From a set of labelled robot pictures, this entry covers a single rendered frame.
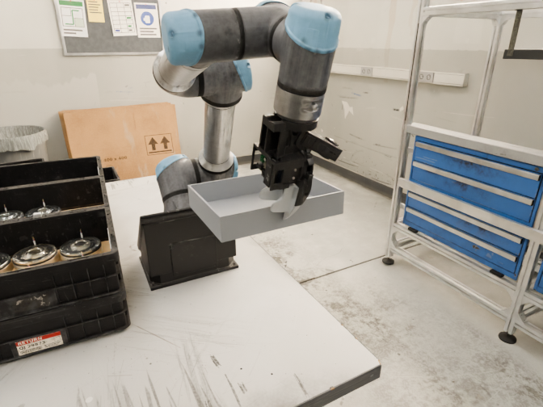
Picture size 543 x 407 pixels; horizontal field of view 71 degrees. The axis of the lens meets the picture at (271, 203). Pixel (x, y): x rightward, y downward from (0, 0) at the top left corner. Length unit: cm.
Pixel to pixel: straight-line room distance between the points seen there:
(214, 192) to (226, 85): 28
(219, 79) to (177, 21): 40
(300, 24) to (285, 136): 16
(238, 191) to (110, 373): 49
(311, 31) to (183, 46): 18
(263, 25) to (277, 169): 22
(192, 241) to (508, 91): 242
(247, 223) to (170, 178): 61
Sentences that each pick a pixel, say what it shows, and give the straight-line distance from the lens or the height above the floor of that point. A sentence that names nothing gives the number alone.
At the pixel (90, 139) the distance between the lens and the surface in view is 401.
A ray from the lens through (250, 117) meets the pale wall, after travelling 462.
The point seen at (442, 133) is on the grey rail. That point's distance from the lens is 223.
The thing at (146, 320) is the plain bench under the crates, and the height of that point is 70.
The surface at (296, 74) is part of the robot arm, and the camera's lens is 56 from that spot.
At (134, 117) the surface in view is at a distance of 405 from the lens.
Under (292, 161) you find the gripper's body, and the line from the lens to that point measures 61.
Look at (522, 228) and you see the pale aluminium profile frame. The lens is 205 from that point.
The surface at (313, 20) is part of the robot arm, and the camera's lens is 54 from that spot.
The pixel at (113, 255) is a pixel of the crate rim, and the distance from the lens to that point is 96.
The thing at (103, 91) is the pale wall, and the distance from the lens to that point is 415.
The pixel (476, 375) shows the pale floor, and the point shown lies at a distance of 209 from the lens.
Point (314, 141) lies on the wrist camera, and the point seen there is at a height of 122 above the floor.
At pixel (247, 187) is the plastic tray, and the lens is 90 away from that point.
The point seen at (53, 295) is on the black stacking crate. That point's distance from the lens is 101.
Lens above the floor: 138
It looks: 23 degrees down
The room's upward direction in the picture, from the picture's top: straight up
